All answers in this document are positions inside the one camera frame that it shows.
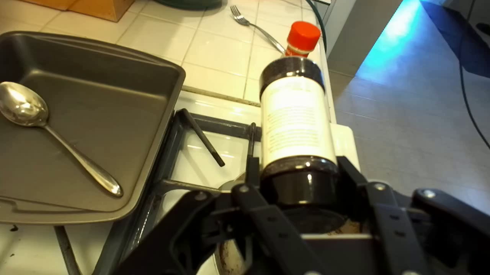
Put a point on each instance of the white gas stove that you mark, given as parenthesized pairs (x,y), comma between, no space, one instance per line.
(75,247)

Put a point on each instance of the silver spoon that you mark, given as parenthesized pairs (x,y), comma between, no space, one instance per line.
(25,107)

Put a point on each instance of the silver fork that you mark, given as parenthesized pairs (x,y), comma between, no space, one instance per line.
(242,20)

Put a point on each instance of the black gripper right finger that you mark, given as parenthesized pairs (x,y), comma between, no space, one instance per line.
(351,180)

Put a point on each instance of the orange capped spice bottle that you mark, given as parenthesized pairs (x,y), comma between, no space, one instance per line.
(302,38)

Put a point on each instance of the wooden knife block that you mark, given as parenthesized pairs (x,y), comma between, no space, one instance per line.
(104,9)

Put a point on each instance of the dark baking tray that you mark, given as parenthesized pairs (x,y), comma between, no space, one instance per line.
(110,102)

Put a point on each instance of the dark green pot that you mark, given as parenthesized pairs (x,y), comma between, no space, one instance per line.
(192,5)

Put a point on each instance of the right black burner grate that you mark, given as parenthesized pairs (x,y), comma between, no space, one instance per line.
(199,153)

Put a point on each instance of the dark jar with white label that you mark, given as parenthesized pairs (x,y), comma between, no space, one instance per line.
(300,171)

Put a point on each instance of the small metal saucepan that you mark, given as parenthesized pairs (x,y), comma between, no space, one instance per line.
(234,257)

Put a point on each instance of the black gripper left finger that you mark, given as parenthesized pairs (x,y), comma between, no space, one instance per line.
(251,173)

